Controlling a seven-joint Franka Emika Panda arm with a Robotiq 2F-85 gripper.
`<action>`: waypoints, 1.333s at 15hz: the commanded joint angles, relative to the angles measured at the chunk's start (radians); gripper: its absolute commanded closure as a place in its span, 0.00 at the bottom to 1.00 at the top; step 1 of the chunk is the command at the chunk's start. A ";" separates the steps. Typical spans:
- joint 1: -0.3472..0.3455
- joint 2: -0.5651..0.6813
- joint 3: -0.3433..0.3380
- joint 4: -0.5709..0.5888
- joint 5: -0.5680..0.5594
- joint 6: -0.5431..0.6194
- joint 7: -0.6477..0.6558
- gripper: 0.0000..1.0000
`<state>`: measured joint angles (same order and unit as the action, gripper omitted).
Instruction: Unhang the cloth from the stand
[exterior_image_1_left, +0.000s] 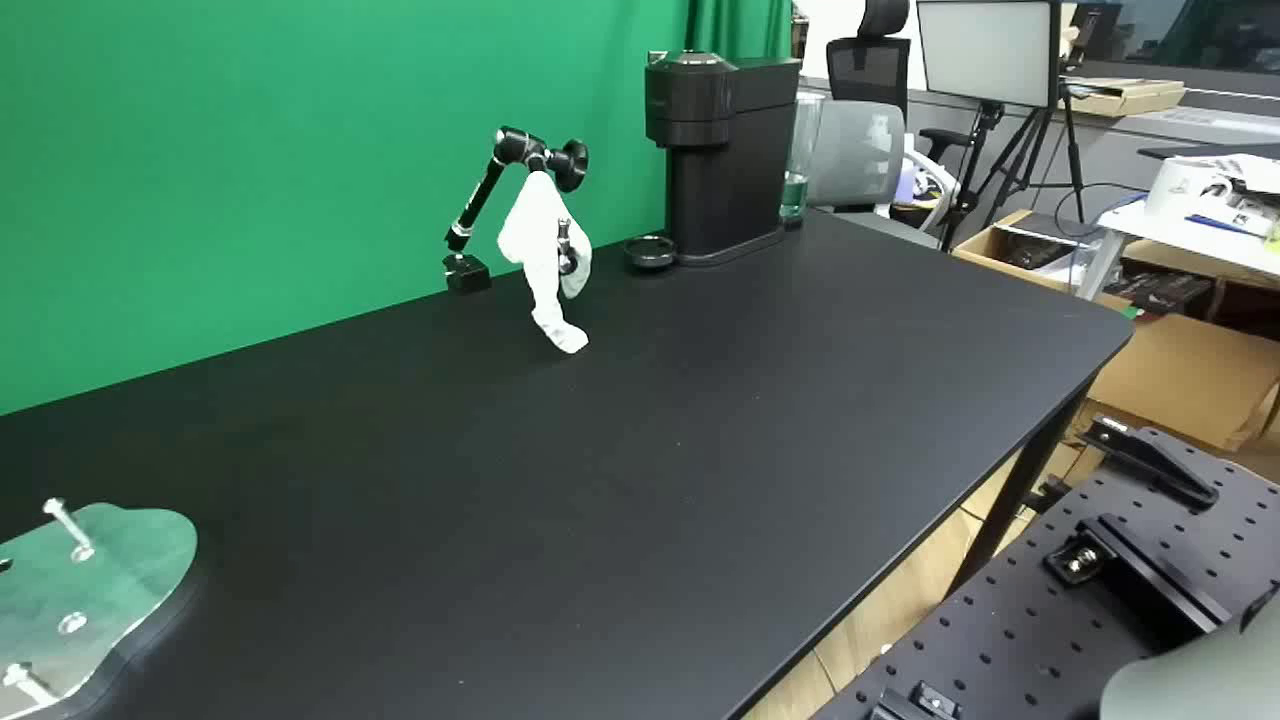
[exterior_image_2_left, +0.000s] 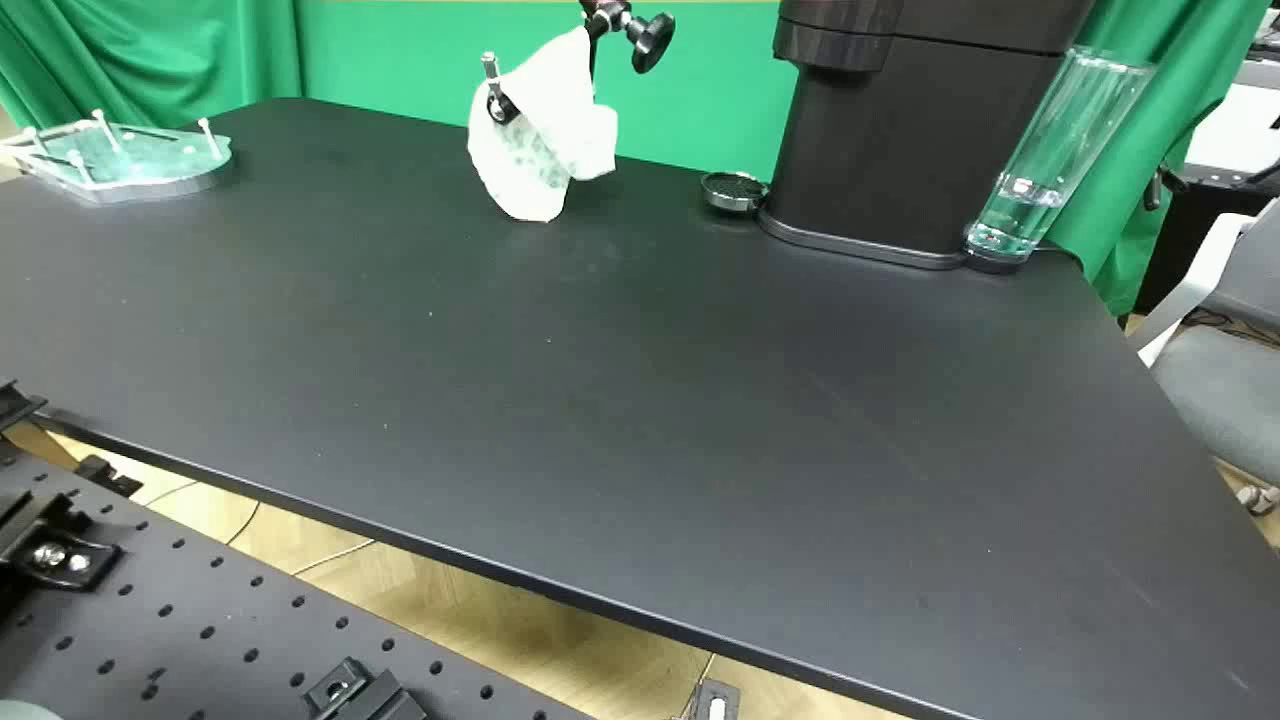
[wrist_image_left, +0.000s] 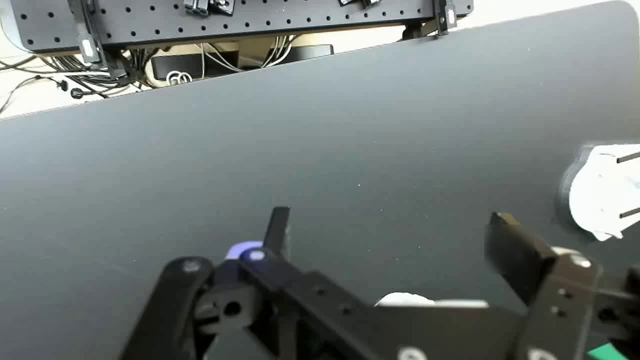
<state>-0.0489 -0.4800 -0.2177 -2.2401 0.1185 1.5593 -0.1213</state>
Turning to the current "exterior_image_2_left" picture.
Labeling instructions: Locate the black coffee machine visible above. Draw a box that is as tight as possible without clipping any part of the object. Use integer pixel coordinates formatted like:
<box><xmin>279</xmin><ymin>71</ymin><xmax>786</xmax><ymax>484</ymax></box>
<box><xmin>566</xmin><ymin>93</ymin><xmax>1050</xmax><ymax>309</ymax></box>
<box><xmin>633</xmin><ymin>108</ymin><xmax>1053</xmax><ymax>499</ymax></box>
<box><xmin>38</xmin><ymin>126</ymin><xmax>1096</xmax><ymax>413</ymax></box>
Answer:
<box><xmin>765</xmin><ymin>0</ymin><xmax>1096</xmax><ymax>267</ymax></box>

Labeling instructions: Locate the white cloth with green print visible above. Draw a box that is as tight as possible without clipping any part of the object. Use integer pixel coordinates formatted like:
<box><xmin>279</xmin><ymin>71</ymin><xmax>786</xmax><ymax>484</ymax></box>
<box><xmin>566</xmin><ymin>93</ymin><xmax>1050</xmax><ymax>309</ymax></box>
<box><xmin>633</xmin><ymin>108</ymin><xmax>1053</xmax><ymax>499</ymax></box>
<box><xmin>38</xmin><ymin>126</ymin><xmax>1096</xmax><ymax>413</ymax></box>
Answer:
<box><xmin>468</xmin><ymin>24</ymin><xmax>621</xmax><ymax>224</ymax></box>

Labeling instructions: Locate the black perforated breadboard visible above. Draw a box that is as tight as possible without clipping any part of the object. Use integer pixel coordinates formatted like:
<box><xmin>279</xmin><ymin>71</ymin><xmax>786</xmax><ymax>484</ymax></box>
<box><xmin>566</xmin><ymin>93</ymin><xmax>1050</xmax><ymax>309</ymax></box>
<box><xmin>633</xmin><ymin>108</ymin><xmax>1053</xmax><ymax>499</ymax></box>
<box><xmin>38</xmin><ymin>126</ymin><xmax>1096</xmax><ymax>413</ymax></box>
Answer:
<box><xmin>0</xmin><ymin>379</ymin><xmax>586</xmax><ymax>720</ymax></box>

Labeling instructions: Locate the green backdrop curtain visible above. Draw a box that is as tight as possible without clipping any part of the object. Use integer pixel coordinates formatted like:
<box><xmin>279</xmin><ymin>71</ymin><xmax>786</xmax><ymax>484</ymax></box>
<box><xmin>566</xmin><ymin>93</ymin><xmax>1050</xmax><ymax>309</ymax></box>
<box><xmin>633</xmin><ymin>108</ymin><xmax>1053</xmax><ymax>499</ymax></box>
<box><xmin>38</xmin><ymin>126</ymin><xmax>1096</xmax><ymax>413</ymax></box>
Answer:
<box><xmin>0</xmin><ymin>0</ymin><xmax>1272</xmax><ymax>317</ymax></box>

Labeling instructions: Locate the grey office chair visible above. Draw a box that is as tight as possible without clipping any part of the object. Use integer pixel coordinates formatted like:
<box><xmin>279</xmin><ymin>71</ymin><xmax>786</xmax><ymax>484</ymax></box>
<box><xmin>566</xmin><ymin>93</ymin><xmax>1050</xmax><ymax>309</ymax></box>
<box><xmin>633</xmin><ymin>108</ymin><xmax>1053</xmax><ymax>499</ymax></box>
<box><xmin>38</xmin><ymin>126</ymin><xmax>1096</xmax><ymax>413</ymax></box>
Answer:
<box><xmin>1130</xmin><ymin>201</ymin><xmax>1280</xmax><ymax>516</ymax></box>

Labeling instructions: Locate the black stand with knobs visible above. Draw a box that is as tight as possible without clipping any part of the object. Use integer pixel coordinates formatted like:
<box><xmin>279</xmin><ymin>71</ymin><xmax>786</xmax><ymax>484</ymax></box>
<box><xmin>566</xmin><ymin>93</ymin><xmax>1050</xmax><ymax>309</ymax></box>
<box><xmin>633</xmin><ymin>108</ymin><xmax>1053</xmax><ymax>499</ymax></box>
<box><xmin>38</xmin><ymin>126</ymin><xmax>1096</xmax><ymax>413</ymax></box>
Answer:
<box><xmin>482</xmin><ymin>0</ymin><xmax>678</xmax><ymax>127</ymax></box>

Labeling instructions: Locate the clear glass tray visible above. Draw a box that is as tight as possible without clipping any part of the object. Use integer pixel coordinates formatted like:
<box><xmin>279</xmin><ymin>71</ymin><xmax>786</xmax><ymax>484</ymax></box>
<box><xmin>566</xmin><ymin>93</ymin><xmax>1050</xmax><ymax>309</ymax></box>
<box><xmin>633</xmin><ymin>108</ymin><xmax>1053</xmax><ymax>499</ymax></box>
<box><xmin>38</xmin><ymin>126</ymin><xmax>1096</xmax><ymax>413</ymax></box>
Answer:
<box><xmin>0</xmin><ymin>112</ymin><xmax>235</xmax><ymax>201</ymax></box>

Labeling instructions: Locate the clear water tank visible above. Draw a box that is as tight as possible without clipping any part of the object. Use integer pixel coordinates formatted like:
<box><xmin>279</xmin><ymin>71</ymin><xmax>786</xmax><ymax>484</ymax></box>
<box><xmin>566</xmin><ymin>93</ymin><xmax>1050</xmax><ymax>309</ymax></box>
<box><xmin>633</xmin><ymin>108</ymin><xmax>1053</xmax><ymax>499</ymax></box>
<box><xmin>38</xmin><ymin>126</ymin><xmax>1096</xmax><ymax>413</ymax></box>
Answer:
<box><xmin>963</xmin><ymin>46</ymin><xmax>1152</xmax><ymax>265</ymax></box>

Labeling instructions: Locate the round black metal grille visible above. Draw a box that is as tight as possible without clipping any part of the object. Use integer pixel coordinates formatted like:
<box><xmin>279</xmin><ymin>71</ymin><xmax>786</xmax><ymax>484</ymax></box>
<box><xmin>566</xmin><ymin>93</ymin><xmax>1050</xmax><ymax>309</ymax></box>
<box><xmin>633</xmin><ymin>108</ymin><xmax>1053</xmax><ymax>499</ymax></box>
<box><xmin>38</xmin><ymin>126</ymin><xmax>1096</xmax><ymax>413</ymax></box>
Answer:
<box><xmin>704</xmin><ymin>174</ymin><xmax>765</xmax><ymax>217</ymax></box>

